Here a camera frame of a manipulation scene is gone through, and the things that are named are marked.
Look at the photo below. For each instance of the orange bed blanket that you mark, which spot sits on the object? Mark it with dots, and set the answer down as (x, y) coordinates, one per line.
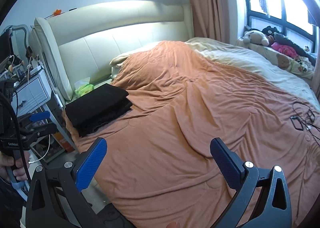
(159, 169)

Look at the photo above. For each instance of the peach curtain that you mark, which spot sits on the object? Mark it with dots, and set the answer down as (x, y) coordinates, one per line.
(210, 19)

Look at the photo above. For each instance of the green tissue pack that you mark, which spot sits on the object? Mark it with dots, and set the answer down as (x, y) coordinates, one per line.
(83, 87)

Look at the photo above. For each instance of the window with dark frame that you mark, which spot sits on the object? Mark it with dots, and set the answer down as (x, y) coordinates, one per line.
(291, 17)

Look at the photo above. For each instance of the white bedside drawer cabinet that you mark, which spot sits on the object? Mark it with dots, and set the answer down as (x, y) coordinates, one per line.
(36, 93)

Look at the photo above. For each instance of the cream padded headboard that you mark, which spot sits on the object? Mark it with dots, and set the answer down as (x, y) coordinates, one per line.
(82, 43)

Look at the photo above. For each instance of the folded black garment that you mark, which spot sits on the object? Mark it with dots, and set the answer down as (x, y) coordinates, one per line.
(97, 108)

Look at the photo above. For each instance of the pile of plush toys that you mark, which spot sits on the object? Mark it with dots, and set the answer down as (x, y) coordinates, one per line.
(280, 51)

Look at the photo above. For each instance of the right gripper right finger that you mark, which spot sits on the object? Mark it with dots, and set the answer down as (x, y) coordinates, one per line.
(229, 163)

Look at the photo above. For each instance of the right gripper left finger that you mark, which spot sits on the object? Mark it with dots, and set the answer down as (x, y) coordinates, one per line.
(88, 163)

